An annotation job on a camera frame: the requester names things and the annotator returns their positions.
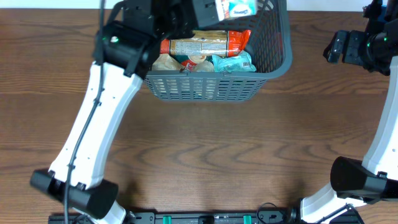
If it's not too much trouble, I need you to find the green Nescafe coffee bag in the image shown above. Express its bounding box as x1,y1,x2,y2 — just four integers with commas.
173,55,215,72

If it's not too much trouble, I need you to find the left black cable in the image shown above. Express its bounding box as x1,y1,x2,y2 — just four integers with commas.
63,0,108,224

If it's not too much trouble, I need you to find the beige paper pouch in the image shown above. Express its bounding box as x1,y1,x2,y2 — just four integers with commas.
151,53,215,73

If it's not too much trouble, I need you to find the right black cable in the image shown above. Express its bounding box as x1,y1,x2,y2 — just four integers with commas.
256,202,366,224

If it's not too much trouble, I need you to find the teal plastic packet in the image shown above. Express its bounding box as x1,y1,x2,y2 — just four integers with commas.
212,50,256,73

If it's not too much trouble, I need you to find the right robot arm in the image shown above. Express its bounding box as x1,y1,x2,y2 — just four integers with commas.
285,1,397,223

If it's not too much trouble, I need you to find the grey plastic lattice basket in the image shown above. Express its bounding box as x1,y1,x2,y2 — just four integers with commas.
145,0,293,102

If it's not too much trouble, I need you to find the orange spaghetti packet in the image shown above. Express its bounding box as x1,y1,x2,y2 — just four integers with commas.
160,30,251,57

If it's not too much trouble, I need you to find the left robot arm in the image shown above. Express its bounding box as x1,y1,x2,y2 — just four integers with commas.
30,1,224,223

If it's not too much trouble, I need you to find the Kleenex tissue multipack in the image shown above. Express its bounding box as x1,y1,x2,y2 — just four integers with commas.
215,0,257,21

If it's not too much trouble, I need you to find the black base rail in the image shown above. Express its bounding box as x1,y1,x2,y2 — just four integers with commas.
48,210,364,224

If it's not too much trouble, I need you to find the black cable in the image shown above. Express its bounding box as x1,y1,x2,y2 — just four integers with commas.
256,202,366,224
63,0,108,224

